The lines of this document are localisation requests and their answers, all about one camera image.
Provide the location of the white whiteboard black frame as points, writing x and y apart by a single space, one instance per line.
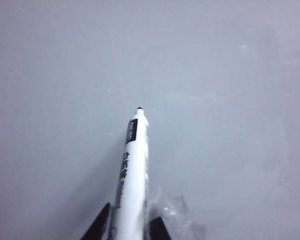
65 75

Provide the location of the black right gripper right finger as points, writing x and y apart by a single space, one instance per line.
159 230

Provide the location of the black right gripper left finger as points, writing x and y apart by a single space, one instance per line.
100 225

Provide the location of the white marker pen black cap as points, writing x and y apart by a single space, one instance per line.
133 175

